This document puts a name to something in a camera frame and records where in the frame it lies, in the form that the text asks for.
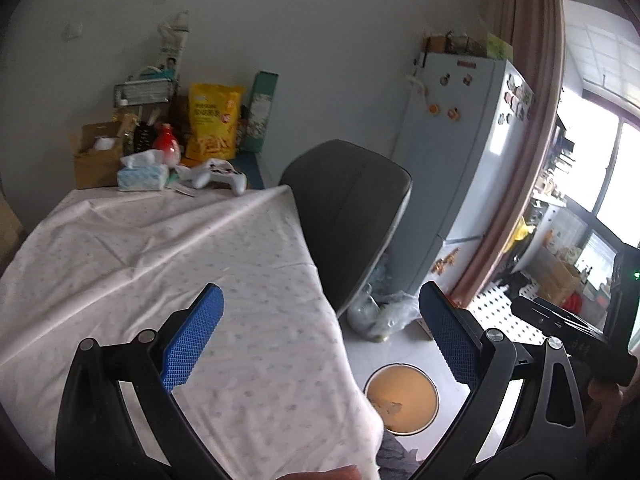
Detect white game controller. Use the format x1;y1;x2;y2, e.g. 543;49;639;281
176;158;248;196

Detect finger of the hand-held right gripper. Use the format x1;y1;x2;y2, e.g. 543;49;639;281
511;296;608;345

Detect white dotted tablecloth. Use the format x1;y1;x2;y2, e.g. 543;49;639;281
0;185;386;480

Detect cardboard boxes on refrigerator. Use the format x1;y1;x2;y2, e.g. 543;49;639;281
422;29;514;62

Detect yellow snack bag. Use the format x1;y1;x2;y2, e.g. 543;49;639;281
185;82;247;161

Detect metal wire rack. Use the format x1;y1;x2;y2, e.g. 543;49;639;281
113;79;177;109

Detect clear plastic bag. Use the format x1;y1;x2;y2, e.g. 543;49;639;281
346;282;422;344

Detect tall green box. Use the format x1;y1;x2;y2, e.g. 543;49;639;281
240;71;280;153

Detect white pegboard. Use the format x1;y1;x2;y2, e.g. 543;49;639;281
469;270;551;347

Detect pale blue refrigerator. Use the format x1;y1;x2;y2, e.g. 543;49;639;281
387;51;537;297

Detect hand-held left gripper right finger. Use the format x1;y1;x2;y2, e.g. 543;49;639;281
410;281;587;480

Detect red bottle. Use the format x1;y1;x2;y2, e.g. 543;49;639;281
152;122;182;167

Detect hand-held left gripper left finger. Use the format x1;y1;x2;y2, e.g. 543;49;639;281
54;282;231;480

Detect blue tissue pack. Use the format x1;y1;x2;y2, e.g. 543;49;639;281
116;149;171;193

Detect pink curtain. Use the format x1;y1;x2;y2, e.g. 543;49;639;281
450;0;567;307

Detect grey chair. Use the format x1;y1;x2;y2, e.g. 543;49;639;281
278;139;414;318

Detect window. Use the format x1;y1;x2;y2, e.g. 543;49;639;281
550;0;640;248

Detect grey cloth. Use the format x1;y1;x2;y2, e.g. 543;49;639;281
375;434;427;480

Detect white milk carton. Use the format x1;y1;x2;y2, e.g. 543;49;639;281
157;10;192;83

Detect person's bare leg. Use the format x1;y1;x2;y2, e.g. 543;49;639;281
277;464;362;480

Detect person's right hand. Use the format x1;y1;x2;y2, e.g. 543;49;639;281
584;379;624;438

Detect open cardboard box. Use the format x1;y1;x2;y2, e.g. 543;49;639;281
73;121;127;191

